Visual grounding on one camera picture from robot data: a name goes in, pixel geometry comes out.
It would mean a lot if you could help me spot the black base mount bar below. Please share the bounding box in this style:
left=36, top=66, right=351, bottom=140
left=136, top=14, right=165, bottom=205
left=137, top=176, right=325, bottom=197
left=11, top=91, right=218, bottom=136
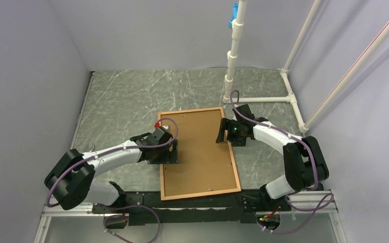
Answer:
left=92, top=189, right=291, bottom=226

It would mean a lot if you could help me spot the aluminium rail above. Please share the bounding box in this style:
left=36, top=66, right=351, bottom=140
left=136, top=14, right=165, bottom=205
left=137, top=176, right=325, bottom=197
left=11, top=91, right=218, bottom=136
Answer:
left=34, top=190, right=338, bottom=242

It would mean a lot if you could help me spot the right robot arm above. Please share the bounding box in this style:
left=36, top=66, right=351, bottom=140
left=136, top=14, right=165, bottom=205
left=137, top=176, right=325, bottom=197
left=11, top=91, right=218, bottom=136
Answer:
left=216, top=104, right=330, bottom=210

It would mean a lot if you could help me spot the wooden picture frame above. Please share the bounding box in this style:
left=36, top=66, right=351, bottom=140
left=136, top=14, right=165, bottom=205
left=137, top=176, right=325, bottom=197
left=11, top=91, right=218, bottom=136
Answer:
left=157, top=106, right=242, bottom=201

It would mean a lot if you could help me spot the blue clip on pipe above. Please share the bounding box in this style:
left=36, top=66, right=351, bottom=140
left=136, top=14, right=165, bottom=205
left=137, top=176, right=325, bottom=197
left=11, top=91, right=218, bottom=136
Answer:
left=228, top=3, right=239, bottom=29

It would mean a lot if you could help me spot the white pvc pipe stand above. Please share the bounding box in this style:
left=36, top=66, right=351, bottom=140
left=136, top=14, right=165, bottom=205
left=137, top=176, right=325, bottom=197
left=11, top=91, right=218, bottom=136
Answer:
left=222, top=0, right=389, bottom=134

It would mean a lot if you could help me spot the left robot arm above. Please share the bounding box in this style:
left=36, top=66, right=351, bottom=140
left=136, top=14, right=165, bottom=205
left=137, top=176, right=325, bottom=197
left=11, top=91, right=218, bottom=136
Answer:
left=44, top=126, right=178, bottom=213

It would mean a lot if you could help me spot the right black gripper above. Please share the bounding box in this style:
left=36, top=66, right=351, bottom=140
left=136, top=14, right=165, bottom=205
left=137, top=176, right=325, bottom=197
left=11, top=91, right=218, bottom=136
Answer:
left=215, top=118, right=246, bottom=147

